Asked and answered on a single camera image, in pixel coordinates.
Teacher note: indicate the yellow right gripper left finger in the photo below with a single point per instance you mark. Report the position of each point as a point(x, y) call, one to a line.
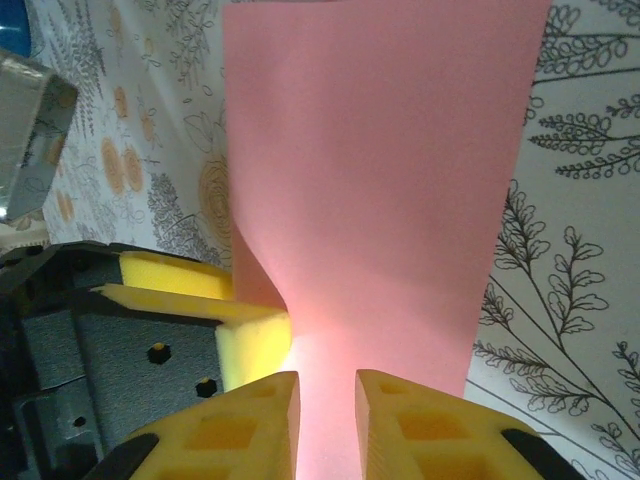
point(225, 435)

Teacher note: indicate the pink cloth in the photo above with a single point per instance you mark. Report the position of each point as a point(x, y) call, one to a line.
point(380, 175)

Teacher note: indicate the blue enamel mug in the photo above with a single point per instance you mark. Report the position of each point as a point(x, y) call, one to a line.
point(12, 27)

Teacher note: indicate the floral tablecloth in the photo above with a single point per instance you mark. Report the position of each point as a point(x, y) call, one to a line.
point(575, 165)

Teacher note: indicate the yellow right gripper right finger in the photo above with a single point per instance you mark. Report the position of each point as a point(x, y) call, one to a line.
point(425, 435)

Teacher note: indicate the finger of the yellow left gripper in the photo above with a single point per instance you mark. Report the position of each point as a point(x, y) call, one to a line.
point(255, 350)
point(175, 275)

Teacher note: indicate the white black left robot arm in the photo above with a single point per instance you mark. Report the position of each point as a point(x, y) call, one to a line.
point(30, 125)

